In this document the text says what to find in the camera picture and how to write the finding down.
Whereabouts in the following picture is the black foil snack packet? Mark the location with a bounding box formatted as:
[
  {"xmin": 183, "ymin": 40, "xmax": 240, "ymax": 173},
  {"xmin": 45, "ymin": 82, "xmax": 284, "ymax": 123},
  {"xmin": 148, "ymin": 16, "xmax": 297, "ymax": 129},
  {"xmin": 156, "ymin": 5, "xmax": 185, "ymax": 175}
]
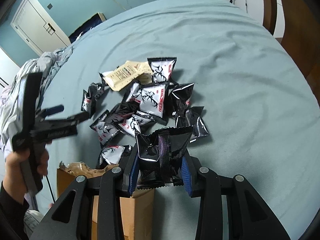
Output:
[{"xmin": 136, "ymin": 126, "xmax": 193, "ymax": 190}]

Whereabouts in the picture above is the black sleeve forearm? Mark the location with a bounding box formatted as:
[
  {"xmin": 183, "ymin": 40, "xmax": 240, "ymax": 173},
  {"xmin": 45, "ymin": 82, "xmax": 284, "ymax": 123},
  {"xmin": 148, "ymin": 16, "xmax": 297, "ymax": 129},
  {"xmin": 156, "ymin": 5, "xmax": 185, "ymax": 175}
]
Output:
[{"xmin": 0, "ymin": 184, "xmax": 29, "ymax": 240}]

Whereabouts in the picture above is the person's left hand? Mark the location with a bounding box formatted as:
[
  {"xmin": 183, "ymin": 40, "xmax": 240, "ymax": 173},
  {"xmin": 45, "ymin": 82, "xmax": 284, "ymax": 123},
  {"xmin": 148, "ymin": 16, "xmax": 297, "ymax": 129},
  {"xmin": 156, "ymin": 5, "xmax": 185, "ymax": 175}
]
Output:
[{"xmin": 3, "ymin": 142, "xmax": 52, "ymax": 204}]

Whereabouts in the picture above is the snack packet far left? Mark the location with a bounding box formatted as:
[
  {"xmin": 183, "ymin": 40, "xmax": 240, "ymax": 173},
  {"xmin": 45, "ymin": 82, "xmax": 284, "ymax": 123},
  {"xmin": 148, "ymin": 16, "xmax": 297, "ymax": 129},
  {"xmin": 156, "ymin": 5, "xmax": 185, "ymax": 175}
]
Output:
[{"xmin": 81, "ymin": 83, "xmax": 105, "ymax": 118}]

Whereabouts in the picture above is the white black snack packet lower-left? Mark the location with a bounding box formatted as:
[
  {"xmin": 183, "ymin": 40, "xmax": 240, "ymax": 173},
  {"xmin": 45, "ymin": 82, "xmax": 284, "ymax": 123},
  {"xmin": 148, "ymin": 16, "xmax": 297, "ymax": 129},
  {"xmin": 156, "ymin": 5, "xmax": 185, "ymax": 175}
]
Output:
[{"xmin": 90, "ymin": 110, "xmax": 120, "ymax": 146}]

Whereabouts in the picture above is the crumpled grey blanket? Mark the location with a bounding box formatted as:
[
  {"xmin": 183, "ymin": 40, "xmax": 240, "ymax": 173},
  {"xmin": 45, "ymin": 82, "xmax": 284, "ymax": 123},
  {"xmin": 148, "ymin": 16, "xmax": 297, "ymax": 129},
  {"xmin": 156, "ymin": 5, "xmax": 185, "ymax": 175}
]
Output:
[{"xmin": 1, "ymin": 47, "xmax": 73, "ymax": 157}]

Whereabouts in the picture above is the snack packet near box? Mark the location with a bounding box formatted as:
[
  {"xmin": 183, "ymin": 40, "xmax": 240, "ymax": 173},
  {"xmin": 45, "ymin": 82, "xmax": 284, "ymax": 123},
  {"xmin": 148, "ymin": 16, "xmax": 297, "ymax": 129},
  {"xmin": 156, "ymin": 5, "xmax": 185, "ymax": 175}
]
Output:
[{"xmin": 96, "ymin": 145, "xmax": 132, "ymax": 170}]

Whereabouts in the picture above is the white black snack packet middle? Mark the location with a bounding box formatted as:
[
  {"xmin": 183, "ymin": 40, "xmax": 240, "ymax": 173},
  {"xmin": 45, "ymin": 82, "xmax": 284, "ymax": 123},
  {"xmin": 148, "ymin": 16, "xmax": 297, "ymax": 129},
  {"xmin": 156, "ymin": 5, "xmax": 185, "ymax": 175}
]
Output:
[{"xmin": 118, "ymin": 114, "xmax": 153, "ymax": 137}]

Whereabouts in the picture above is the cardboard box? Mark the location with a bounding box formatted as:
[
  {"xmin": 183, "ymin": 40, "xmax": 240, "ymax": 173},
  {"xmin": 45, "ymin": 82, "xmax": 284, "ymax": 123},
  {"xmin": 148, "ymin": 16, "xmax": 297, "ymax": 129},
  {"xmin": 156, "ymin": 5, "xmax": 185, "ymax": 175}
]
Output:
[{"xmin": 56, "ymin": 162, "xmax": 155, "ymax": 239}]

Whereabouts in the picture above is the beige snack packet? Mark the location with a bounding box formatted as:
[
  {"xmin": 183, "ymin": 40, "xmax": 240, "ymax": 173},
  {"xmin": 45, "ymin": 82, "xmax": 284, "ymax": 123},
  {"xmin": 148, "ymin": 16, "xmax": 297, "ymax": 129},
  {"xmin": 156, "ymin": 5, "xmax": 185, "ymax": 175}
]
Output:
[
  {"xmin": 103, "ymin": 61, "xmax": 140, "ymax": 92},
  {"xmin": 136, "ymin": 62, "xmax": 153, "ymax": 85}
]

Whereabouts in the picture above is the white black snack packet centre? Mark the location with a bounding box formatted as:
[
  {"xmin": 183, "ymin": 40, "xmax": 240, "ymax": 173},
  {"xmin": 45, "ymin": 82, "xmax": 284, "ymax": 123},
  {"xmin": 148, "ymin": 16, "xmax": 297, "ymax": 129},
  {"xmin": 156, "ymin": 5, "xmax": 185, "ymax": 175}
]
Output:
[{"xmin": 139, "ymin": 82, "xmax": 169, "ymax": 118}]

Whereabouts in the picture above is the white door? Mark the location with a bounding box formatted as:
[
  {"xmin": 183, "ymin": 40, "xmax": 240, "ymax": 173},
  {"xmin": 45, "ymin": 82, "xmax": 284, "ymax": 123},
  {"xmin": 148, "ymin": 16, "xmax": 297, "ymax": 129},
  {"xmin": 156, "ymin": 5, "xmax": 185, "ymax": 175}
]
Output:
[{"xmin": 10, "ymin": 0, "xmax": 71, "ymax": 56}]

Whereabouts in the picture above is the teal bed sheet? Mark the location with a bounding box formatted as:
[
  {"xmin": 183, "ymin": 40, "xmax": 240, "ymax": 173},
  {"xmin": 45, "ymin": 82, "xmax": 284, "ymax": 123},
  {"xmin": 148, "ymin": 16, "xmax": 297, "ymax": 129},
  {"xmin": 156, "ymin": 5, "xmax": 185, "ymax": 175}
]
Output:
[{"xmin": 42, "ymin": 0, "xmax": 319, "ymax": 239}]

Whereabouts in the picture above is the white black snack packet top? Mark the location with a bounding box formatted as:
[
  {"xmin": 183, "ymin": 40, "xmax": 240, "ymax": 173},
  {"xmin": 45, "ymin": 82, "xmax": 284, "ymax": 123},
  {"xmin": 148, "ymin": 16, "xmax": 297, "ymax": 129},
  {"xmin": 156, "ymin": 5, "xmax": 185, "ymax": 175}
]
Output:
[{"xmin": 147, "ymin": 57, "xmax": 177, "ymax": 82}]

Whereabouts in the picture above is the dark blue framed object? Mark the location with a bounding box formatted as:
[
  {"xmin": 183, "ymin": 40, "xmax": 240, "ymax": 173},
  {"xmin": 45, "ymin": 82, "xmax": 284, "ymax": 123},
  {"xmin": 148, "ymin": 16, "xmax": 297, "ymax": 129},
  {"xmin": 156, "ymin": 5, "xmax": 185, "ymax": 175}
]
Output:
[{"xmin": 68, "ymin": 12, "xmax": 106, "ymax": 43}]

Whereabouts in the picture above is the black foil packet right upper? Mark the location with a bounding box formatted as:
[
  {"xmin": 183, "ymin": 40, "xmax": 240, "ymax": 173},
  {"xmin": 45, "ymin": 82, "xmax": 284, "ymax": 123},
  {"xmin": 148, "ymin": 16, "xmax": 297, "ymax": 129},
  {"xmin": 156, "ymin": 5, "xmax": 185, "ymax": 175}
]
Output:
[{"xmin": 170, "ymin": 83, "xmax": 194, "ymax": 112}]

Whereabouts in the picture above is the black foil packet right lower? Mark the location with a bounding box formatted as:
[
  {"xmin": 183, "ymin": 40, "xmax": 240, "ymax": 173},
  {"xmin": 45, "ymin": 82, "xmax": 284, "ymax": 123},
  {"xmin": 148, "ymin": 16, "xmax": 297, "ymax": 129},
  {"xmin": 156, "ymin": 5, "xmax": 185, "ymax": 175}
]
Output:
[{"xmin": 175, "ymin": 106, "xmax": 209, "ymax": 143}]

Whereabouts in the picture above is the brown wooden furniture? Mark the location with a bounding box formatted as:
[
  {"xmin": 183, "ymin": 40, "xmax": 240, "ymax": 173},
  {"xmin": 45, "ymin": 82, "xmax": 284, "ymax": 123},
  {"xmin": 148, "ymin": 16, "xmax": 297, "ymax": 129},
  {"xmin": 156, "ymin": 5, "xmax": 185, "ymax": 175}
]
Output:
[{"xmin": 259, "ymin": 0, "xmax": 320, "ymax": 81}]

